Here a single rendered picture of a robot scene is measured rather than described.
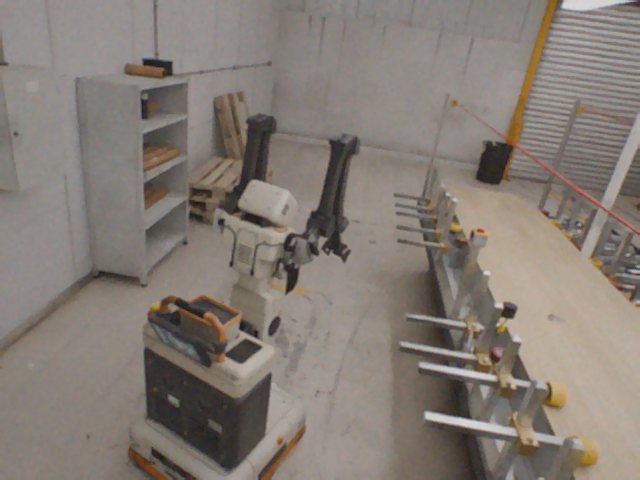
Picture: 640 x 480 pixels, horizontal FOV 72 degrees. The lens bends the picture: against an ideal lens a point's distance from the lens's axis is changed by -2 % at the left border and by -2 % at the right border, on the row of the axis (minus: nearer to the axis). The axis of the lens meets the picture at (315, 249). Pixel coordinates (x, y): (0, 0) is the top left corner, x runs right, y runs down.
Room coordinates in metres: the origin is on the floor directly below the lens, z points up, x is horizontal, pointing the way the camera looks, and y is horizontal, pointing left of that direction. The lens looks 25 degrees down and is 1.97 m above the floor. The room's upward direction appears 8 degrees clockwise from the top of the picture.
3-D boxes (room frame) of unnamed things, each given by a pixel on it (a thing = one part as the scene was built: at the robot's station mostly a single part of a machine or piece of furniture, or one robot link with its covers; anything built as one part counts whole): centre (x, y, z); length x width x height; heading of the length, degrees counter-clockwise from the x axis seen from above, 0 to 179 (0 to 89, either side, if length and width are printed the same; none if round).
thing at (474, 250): (2.09, -0.80, 0.93); 0.05 x 0.05 x 0.45; 86
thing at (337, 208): (1.93, -0.07, 1.40); 0.11 x 0.06 x 0.43; 63
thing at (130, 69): (3.62, 1.50, 1.59); 0.30 x 0.08 x 0.08; 86
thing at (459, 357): (1.55, -0.63, 0.84); 0.43 x 0.03 x 0.04; 86
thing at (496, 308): (1.58, -0.76, 0.87); 0.04 x 0.04 x 0.48; 86
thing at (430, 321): (1.79, -0.69, 0.84); 0.43 x 0.03 x 0.04; 86
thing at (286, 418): (1.62, 0.34, 0.16); 0.67 x 0.64 x 0.25; 153
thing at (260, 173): (2.12, 0.32, 1.40); 0.11 x 0.06 x 0.43; 63
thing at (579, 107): (4.05, -2.06, 1.25); 0.15 x 0.08 x 1.10; 176
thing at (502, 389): (1.31, -0.74, 0.95); 0.14 x 0.06 x 0.05; 176
